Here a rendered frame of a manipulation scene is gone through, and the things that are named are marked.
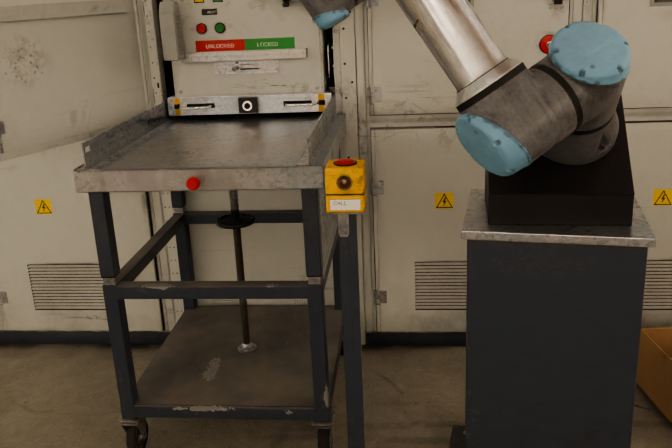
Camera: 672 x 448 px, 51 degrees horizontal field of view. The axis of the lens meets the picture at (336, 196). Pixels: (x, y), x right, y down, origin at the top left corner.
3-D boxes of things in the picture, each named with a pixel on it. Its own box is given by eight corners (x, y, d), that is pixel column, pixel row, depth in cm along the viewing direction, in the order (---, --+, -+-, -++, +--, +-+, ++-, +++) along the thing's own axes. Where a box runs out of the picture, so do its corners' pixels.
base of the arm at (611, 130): (618, 97, 157) (628, 67, 148) (615, 170, 148) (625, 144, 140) (530, 89, 161) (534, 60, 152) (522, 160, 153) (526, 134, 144)
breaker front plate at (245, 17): (322, 97, 227) (315, -61, 214) (175, 102, 232) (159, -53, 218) (323, 97, 229) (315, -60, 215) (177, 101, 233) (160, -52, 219)
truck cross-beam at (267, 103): (332, 111, 228) (331, 92, 226) (168, 116, 233) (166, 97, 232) (333, 108, 233) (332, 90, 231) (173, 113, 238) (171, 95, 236)
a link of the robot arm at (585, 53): (633, 103, 144) (655, 45, 129) (570, 149, 141) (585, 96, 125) (578, 59, 151) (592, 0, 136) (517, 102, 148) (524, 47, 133)
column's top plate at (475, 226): (632, 200, 170) (633, 192, 169) (656, 248, 140) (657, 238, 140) (470, 195, 179) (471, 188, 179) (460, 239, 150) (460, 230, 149)
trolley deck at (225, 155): (324, 188, 170) (323, 164, 168) (76, 192, 176) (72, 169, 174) (346, 131, 234) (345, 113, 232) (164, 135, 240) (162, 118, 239)
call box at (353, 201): (364, 214, 146) (363, 166, 143) (326, 215, 147) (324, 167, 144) (366, 203, 154) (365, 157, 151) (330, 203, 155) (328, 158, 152)
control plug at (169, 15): (178, 60, 218) (172, 1, 213) (163, 61, 218) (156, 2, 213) (186, 57, 225) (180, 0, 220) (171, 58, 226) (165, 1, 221)
